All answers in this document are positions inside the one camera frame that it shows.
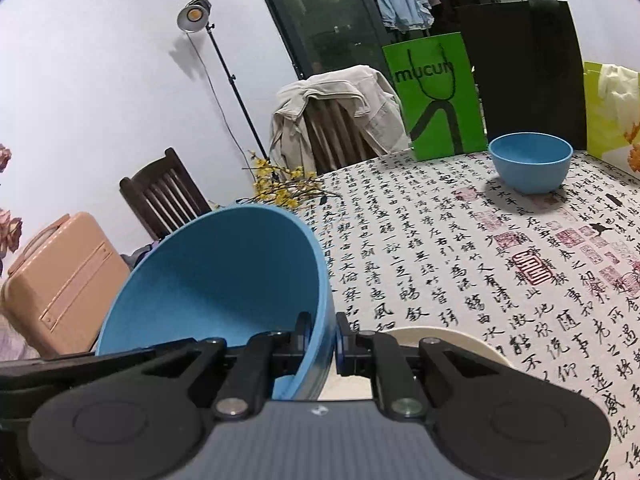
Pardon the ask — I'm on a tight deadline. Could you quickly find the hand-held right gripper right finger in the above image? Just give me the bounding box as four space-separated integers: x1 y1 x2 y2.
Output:
334 311 498 418

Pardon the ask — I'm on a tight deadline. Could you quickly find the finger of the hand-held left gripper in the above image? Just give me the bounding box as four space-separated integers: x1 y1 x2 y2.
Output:
0 349 161 411

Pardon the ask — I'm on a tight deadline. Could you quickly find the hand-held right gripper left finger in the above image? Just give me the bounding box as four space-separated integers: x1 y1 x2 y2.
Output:
142 311 313 421

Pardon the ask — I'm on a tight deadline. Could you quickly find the blue bowl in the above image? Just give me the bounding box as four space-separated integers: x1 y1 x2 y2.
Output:
488 132 574 195
95 204 333 401

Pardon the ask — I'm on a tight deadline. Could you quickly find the cream ribbed plate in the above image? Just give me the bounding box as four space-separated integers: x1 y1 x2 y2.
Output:
325 326 512 401

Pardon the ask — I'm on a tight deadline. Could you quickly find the fuzzy purple garment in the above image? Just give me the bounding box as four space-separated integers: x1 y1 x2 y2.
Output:
0 322 41 361

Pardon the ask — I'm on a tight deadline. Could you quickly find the pink ribbed suitcase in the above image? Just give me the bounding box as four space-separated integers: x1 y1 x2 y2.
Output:
0 211 132 358

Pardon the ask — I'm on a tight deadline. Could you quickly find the grey and purple cloth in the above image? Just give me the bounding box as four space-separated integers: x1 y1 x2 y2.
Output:
121 240 163 268

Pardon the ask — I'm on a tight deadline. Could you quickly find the yellow flower branch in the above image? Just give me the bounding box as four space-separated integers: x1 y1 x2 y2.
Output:
210 150 343 211

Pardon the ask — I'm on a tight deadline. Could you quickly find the wooden chair under jacket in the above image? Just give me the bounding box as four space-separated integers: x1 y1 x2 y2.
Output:
302 97 381 176

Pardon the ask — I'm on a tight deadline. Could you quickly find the dark wooden chair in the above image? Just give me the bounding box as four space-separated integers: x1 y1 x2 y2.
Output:
119 147 213 241

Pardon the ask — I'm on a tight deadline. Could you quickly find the beige jacket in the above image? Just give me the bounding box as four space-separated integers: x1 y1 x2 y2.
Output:
269 65 412 176

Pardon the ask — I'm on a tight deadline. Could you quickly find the green paper bag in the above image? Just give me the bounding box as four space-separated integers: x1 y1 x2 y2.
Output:
382 32 488 162

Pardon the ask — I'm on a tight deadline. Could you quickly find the dark sliding glass door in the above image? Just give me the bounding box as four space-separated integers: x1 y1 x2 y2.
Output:
245 0 556 91

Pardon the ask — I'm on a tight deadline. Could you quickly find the yellow-green printed paper bag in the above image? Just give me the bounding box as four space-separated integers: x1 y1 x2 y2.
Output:
582 61 640 175

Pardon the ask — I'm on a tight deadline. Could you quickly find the studio light on tripod stand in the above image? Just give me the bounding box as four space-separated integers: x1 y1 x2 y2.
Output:
176 0 281 183

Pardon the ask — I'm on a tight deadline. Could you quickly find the black paper bag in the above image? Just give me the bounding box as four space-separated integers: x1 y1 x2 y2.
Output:
454 0 588 151

